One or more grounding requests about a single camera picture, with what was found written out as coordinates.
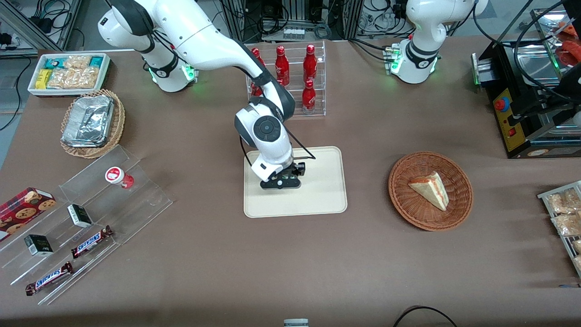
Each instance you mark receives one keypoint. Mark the silver foil container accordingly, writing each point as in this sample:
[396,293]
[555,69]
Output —
[88,120]

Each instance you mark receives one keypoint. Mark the brown round wicker basket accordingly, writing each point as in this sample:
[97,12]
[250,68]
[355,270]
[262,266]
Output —
[408,204]

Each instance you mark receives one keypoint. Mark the red cookie box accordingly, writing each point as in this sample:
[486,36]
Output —
[22,209]

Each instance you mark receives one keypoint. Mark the teal snack pack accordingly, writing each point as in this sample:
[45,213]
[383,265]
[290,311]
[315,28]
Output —
[53,62]

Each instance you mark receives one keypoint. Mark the snickers bar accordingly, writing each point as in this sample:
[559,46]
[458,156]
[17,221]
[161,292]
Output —
[49,278]
[91,242]

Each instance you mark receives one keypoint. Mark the clear bag of snacks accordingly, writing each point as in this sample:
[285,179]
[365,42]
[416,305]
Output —
[563,202]
[567,225]

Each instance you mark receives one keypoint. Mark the black appliance with yellow panel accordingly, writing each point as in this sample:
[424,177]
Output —
[508,122]

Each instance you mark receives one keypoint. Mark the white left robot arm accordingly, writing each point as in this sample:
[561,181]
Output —
[424,41]

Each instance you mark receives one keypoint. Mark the clear rice cracker bag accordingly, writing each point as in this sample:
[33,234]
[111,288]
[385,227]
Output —
[75,78]

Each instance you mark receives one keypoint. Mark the yellow snack pack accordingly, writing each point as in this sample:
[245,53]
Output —
[43,79]

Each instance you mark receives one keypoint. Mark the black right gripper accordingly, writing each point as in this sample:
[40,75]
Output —
[292,168]

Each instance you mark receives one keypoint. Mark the white plastic snack bin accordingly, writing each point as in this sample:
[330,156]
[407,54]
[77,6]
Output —
[34,88]

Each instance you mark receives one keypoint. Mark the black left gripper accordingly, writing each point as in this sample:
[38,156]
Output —
[569,89]

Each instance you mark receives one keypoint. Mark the light wicker basket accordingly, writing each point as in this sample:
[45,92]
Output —
[119,120]

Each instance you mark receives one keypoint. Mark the wrapped triangle sandwich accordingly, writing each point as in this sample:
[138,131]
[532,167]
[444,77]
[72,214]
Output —
[431,188]

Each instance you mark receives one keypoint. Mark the clear acrylic stepped shelf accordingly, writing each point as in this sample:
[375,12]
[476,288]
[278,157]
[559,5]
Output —
[136,200]

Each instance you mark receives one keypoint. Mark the small black box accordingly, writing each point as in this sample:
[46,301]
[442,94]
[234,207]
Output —
[80,215]
[38,245]

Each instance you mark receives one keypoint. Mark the red food pieces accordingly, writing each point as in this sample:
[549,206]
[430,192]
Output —
[569,47]

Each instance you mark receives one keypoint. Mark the grey object at table edge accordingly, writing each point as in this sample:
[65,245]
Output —
[296,323]

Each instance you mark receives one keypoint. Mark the white power strip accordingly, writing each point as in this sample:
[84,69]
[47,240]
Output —
[294,32]

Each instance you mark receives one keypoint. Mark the aluminium frame rail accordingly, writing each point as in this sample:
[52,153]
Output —
[70,18]

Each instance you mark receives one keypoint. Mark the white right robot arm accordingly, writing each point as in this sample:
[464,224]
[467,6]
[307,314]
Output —
[204,41]

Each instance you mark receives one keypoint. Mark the red cola bottle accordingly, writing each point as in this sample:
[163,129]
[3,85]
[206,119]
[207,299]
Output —
[257,53]
[310,61]
[282,63]
[255,89]
[309,96]

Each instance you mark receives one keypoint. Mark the beige plastic tray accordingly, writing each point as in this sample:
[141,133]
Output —
[322,190]

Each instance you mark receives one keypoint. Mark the clear acrylic bottle rack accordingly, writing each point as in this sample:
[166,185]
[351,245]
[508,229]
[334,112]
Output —
[317,109]

